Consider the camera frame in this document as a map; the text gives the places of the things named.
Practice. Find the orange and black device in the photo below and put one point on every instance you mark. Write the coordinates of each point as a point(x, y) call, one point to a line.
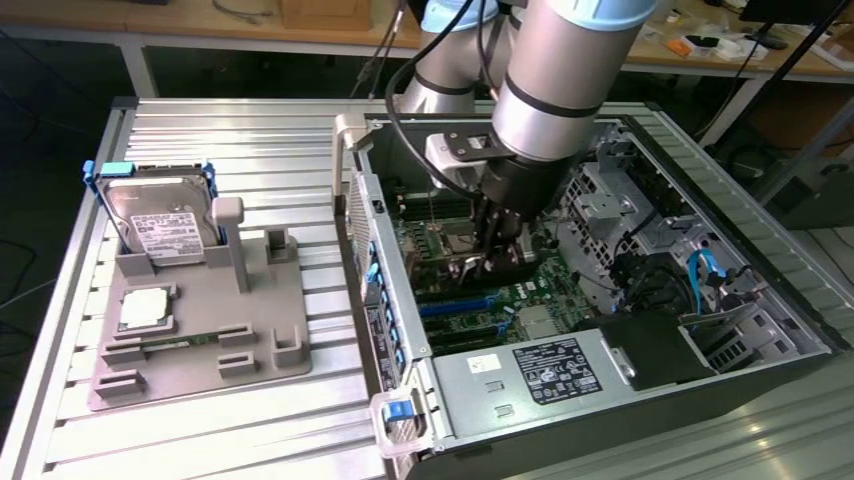
point(701, 46)

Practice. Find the green motherboard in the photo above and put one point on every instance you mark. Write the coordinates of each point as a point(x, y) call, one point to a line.
point(561, 280)

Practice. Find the silver chipset heatsink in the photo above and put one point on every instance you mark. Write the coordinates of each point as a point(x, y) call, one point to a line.
point(539, 321)

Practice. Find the grey parts rack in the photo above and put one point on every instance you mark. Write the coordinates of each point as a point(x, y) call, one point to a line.
point(260, 310)

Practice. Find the cluttered wooden desk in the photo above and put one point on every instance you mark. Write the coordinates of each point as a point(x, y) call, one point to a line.
point(707, 62)

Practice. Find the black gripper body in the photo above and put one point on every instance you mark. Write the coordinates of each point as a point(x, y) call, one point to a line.
point(527, 185)

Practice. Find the cardboard box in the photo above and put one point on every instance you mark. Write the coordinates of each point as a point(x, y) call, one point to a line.
point(326, 12)

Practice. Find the blue case latch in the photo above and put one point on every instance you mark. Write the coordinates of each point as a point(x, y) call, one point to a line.
point(395, 411)

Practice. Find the black stand pole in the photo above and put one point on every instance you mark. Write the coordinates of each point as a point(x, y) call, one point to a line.
point(801, 47)

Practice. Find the CPU socket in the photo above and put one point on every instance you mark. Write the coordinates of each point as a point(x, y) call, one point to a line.
point(457, 237)

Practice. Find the silver CPU chip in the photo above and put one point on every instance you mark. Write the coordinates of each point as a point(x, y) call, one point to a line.
point(146, 309)

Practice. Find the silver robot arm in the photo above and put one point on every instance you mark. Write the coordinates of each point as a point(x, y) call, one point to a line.
point(567, 75)

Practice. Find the open black PC case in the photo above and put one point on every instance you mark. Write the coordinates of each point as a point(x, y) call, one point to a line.
point(701, 410)

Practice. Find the wooden desk with white legs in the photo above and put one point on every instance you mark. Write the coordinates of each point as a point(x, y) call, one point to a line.
point(167, 35)

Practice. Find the silver power supply unit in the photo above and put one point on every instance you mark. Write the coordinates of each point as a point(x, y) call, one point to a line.
point(534, 375)

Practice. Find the blue slot clip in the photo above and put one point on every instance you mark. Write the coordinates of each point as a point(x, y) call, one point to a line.
point(371, 277)
point(385, 297)
point(393, 335)

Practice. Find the hard disk with blue caddy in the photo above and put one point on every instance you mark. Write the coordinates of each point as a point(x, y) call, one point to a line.
point(163, 220)

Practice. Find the black graphics card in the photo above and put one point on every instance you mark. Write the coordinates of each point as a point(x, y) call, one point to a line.
point(507, 277)

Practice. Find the black expansion slot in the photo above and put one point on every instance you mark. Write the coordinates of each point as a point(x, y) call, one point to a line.
point(463, 340)

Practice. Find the green RAM stick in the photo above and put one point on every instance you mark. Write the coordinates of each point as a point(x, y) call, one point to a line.
point(183, 341)

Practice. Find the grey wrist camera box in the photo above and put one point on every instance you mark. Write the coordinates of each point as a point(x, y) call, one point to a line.
point(454, 160)

